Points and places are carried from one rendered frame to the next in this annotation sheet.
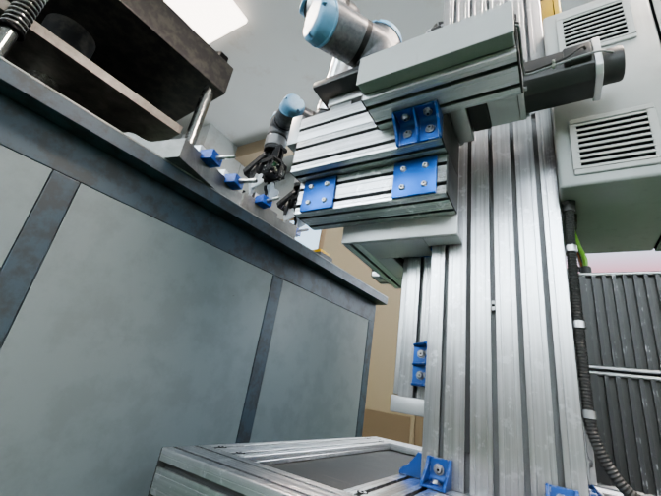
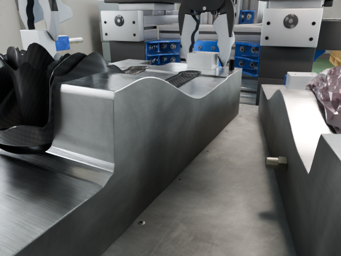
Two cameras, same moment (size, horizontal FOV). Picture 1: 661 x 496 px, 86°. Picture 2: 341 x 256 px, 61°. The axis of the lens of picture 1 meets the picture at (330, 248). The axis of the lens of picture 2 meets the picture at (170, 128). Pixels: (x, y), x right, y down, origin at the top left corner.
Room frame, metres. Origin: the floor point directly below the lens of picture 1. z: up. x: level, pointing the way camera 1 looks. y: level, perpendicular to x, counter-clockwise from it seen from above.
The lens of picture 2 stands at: (1.23, 0.81, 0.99)
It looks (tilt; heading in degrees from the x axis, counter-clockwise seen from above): 22 degrees down; 260
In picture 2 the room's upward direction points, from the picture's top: 1 degrees counter-clockwise
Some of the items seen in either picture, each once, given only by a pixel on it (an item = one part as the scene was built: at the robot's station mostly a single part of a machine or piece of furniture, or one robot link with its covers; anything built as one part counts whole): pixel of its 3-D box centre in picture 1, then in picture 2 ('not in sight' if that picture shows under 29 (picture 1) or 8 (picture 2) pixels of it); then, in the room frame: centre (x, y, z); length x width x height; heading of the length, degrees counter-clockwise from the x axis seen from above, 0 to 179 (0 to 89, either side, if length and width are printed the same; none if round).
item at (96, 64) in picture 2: not in sight; (109, 69); (1.24, 0.41, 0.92); 0.35 x 0.16 x 0.09; 51
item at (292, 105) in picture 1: (293, 113); not in sight; (0.97, 0.20, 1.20); 0.11 x 0.11 x 0.08; 23
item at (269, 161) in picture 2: not in sight; (275, 163); (1.07, 0.56, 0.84); 0.02 x 0.01 x 0.02; 158
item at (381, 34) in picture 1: (377, 53); not in sight; (0.69, -0.04, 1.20); 0.13 x 0.12 x 0.14; 113
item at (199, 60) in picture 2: (265, 201); (211, 63); (1.04, 0.24, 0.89); 0.13 x 0.05 x 0.05; 51
